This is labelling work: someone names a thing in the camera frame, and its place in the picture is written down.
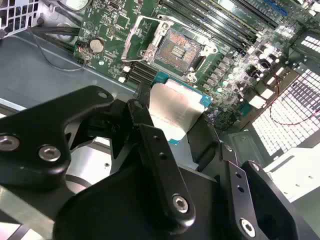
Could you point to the metal socket cover frame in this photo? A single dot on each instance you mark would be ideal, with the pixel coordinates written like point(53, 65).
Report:
point(157, 37)

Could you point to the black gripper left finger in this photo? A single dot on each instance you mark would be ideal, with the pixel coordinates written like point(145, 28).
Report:
point(37, 130)

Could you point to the silver CPU green edge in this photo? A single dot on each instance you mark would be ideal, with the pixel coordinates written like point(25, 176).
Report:
point(175, 110)

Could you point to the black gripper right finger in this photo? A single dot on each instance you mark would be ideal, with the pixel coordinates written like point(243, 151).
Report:
point(265, 200)

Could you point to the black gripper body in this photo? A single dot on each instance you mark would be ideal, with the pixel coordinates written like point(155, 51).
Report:
point(120, 205)

